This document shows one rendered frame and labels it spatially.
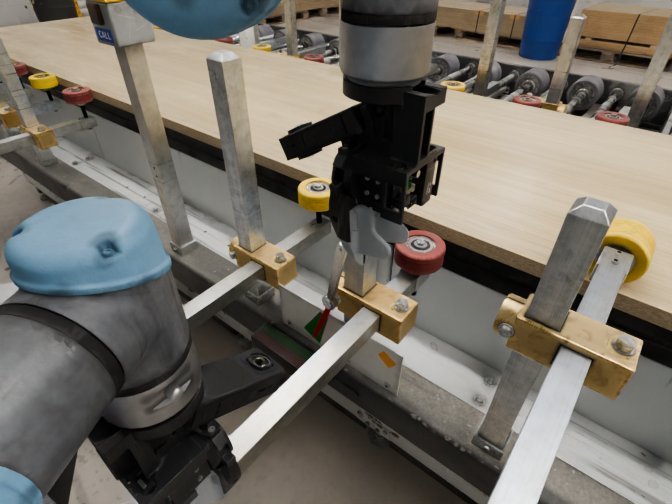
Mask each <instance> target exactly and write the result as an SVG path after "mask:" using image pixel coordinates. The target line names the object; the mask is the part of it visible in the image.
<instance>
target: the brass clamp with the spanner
mask: <svg viewBox="0 0 672 504"><path fill-rule="evenodd" d="M337 294H338V296H339V297H340V300H341V302H340V304H339V305H338V306H337V309H338V310H339V311H340V312H342V313H344V314H346V315H347V316H349V317H351V318H352V317H353V316H354V315H355V314H356V313H358V312H359V311H360V310H361V309H362V308H363V307H365V308H367V309H368V310H370V311H372V312H374V313H376V314H378V315H379V316H380V321H379V329H378V331H377V333H379V334H380V335H382V336H384V337H385V338H387V339H389V340H391V341H392V342H394V343H396V344H399V343H400V342H401V341H402V340H403V338H404V337H405V336H406V335H407V334H408V333H409V331H410V330H411V329H412V328H413V327H414V326H415V321H416V315H417V309H418V302H416V301H414V300H412V299H410V298H408V297H406V296H404V295H402V294H400V293H398V292H396V291H394V290H392V289H390V288H388V287H386V286H384V285H382V284H380V283H378V282H375V285H374V286H373V287H372V288H371V289H370V290H369V291H368V292H367V293H366V294H365V295H364V296H360V295H358V294H357V293H355V292H353V291H351V290H349V289H347V288H345V287H344V272H342V274H341V278H340V282H339V286H338V290H337ZM399 298H404V299H407V301H408V305H409V310H408V311H407V312H404V313H401V312H398V311H396V310H395V308H394V305H395V303H396V300H398V299H399Z"/></svg>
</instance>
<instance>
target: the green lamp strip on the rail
mask: <svg viewBox="0 0 672 504"><path fill-rule="evenodd" d="M261 330H262V331H264V332H265V333H267V334H268V335H270V336H271V337H273V338H274V339H275V340H277V341H278V342H280V343H281V344H283V345H284V346H286V347H287V348H289V349H290V350H292V351H293V352H295V353H296V354H297V355H299V356H300V357H302V358H303V359H305V360H306V361H308V360H309V359H310V358H311V357H312V356H313V355H314V354H312V353H311V352H309V351H308V350H306V349H305V348H303V347H302V346H300V345H299V344H297V343H296V342H294V341H293V340H291V339H290V338H288V337H287V336H285V335H284V334H282V333H281V332H279V331H278V330H276V329H275V328H273V327H272V326H270V325H268V324H266V325H265V326H264V327H263V328H261Z"/></svg>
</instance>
